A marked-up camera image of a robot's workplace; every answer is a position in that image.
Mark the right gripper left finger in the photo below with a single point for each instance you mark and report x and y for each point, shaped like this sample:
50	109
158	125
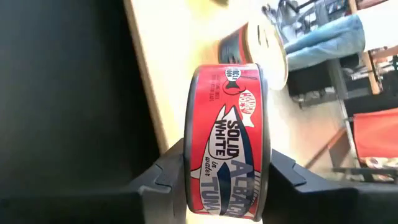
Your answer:
161	199

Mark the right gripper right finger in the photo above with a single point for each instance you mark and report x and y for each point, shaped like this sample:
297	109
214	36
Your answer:
311	202

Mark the red label tuna can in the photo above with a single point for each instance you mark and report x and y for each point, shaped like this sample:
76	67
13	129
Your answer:
227	140
270	53

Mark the floral cloth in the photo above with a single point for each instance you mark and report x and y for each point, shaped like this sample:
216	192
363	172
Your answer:
379	169

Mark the orange fabric panel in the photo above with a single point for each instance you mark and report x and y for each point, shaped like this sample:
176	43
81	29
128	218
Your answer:
376	130

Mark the black table mat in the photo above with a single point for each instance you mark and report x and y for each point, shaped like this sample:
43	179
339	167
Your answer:
62	93

